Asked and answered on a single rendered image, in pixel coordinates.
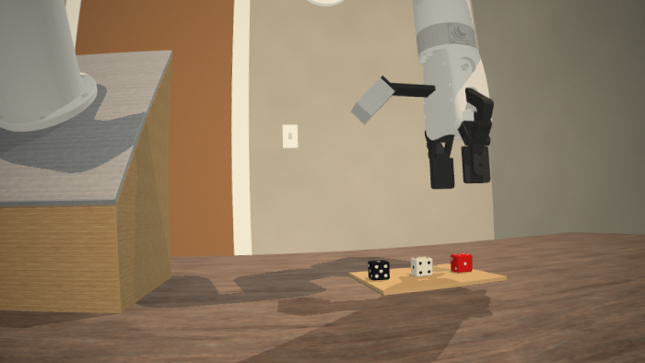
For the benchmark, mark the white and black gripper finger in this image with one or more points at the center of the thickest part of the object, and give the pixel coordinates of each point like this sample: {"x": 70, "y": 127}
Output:
{"x": 441, "y": 165}
{"x": 475, "y": 155}

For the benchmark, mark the tan flat mat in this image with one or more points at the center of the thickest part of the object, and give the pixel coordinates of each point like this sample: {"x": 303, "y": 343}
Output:
{"x": 401, "y": 280}

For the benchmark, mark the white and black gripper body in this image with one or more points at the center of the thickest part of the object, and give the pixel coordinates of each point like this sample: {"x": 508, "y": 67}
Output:
{"x": 451, "y": 68}

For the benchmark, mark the red die with white pips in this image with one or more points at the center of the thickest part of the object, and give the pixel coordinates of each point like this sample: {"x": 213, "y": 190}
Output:
{"x": 461, "y": 263}

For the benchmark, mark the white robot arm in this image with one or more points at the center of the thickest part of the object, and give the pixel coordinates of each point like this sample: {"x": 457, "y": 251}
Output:
{"x": 40, "y": 84}

